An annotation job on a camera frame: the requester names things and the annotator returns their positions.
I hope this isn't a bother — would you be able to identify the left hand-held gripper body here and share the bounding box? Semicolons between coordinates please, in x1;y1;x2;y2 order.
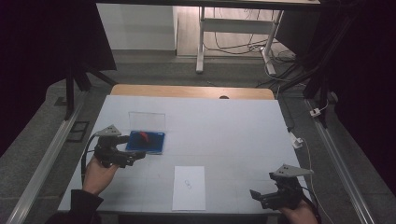
92;123;138;169

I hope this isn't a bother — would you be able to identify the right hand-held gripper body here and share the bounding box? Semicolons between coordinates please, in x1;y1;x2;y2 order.
261;163;315;211

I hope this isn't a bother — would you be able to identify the blue case with clear lid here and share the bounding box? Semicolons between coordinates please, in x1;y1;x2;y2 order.
125;111;166;155

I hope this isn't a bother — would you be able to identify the white paper sheet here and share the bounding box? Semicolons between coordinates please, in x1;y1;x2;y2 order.
171;165;207;212

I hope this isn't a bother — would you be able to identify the person's left hand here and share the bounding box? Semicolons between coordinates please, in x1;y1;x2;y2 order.
81;154;120;197

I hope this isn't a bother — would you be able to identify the person's right hand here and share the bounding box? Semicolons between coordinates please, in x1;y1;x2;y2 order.
277;200;319;224

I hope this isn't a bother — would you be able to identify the white power adapter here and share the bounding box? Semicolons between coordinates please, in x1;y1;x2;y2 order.
290;132;304;150

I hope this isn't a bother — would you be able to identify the white table cover sheet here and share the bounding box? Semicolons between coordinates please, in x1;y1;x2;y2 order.
57;94;312;215

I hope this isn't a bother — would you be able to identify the black tripod stand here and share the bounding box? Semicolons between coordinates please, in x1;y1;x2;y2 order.
279;13;359;129
63;60;119;121

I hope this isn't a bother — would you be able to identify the wooden table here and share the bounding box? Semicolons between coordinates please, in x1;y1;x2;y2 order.
110;83;276;101

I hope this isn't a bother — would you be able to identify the white cabinet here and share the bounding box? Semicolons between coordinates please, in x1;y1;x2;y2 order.
95;3;179;52

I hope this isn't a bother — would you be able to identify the black curtain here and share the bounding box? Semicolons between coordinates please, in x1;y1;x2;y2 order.
276;0;396;189
0;0;118;157

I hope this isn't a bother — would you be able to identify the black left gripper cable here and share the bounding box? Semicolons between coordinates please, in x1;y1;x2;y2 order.
80;135;100;185

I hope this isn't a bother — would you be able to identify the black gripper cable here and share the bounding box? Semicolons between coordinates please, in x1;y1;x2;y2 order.
300;186;322;224
80;135;100;185

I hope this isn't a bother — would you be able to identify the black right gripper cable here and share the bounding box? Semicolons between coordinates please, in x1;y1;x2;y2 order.
300;186;322;224

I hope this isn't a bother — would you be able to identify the thin white cable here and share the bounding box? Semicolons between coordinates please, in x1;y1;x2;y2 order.
298;136;335;224

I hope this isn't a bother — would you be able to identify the black rectangular floor frame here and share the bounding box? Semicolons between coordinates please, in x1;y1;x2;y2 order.
66;120;91;144

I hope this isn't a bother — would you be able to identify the aluminium rail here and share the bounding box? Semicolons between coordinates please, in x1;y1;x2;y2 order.
304;98;376;224
6;92;89;224

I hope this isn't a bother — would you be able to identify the tangle of black floor cables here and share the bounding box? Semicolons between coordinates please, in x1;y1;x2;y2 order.
204;8;297;64

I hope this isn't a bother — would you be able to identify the white desk frame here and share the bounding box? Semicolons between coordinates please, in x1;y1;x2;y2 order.
195;6;285;76

